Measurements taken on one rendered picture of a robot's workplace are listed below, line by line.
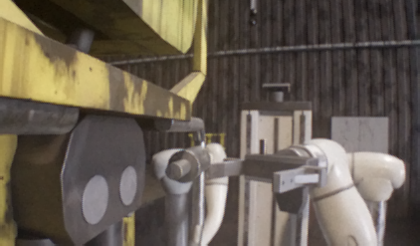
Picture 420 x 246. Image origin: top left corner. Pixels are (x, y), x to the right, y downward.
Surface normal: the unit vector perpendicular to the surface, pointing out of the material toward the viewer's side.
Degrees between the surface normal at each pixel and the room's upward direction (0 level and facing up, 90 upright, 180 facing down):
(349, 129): 90
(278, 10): 90
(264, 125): 90
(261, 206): 90
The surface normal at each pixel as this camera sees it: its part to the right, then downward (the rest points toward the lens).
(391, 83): -0.39, -0.05
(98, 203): 0.99, 0.01
